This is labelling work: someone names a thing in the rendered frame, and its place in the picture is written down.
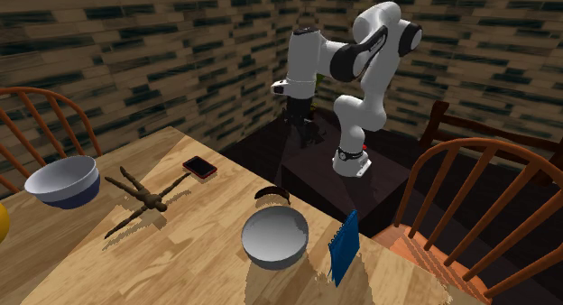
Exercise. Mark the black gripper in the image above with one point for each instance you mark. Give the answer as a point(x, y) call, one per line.
point(299, 108)

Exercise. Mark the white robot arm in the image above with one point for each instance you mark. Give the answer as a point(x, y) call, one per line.
point(369, 79)

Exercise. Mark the dark robot stand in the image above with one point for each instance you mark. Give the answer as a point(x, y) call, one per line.
point(316, 172)

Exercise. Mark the dark brown banana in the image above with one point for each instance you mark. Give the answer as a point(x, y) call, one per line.
point(272, 191)

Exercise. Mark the black phone with red case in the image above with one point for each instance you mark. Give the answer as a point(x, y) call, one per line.
point(200, 166)

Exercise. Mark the grey bowl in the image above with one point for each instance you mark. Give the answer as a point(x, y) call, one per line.
point(275, 238)

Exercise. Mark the dark brown wooden chair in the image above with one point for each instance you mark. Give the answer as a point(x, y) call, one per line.
point(440, 119)

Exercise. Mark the blue spiral notebook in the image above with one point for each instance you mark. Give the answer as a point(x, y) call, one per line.
point(344, 251)

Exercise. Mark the brown wooden stick figure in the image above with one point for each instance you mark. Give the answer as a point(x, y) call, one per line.
point(149, 200)

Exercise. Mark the orange wooden spindle chair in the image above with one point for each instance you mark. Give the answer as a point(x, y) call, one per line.
point(52, 93)
point(475, 145)

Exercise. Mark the light wooden table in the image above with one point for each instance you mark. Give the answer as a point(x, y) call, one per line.
point(193, 260)

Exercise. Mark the white bowl with blue base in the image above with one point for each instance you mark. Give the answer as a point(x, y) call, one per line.
point(61, 176)

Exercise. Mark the yellow round object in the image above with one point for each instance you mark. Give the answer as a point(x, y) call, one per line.
point(2, 222)

